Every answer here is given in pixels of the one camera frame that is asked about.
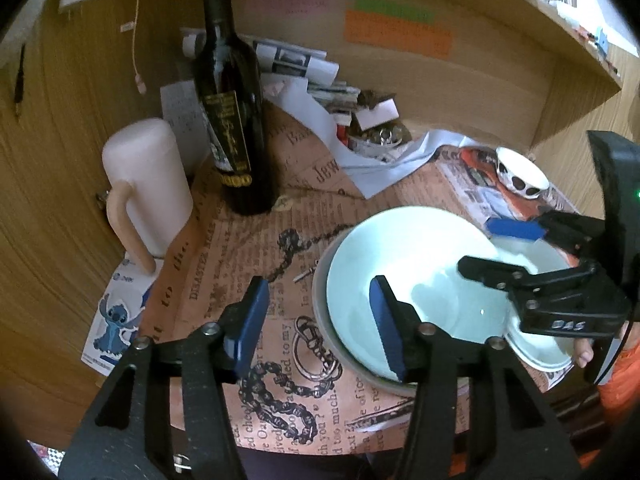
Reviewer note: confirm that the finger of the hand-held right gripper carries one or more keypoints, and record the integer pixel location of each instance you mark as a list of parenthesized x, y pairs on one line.
[(515, 229), (550, 305)]

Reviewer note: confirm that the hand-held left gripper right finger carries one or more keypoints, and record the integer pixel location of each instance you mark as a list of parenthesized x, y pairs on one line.
[(386, 325)]

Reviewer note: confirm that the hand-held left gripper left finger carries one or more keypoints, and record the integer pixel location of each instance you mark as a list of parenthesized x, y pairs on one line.
[(250, 320)]

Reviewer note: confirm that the small white plate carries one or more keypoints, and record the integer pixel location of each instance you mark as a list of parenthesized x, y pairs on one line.
[(542, 352)]

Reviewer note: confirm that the grey bowl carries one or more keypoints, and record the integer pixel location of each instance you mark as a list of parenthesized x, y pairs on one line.
[(320, 305)]

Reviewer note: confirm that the white deep plate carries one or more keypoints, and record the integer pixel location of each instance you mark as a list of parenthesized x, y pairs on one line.
[(425, 260)]

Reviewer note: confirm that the person's right hand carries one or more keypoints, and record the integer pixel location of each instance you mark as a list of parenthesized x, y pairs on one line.
[(584, 355)]

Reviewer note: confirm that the black spotted white bowl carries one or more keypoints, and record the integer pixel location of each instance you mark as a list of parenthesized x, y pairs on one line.
[(522, 175)]

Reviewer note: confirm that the colourful magazine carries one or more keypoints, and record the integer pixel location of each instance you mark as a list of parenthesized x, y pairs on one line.
[(475, 175)]

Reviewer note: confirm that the metal screw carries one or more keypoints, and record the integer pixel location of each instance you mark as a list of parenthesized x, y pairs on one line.
[(306, 274)]

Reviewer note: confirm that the newspaper print table mat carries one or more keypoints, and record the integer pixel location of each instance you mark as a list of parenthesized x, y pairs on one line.
[(240, 240)]

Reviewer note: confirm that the orange clothing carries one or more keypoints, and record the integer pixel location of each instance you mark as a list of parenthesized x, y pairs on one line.
[(622, 375)]

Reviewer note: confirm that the blue cartoon sticker card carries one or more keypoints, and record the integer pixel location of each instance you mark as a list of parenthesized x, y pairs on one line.
[(117, 320)]

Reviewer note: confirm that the pile of papers and clutter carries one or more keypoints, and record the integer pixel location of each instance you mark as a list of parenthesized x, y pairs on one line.
[(380, 170)]

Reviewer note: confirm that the dish of metal keys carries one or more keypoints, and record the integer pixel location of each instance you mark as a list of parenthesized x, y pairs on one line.
[(382, 137)]

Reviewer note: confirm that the small white note card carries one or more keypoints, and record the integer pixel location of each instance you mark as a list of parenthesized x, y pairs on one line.
[(375, 115)]

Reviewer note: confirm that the dark wine bottle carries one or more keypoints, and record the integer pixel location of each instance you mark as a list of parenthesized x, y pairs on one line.
[(235, 125)]

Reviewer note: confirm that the wooden shelf board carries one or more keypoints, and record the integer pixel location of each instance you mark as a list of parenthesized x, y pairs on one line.
[(550, 15)]

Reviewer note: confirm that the printed white paper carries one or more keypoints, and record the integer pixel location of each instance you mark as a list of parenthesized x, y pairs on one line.
[(180, 115)]

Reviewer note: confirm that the orange sticky note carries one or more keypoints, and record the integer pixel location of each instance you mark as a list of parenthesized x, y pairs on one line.
[(400, 35)]

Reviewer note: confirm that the green sticky note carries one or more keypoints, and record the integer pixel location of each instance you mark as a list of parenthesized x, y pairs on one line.
[(395, 7)]

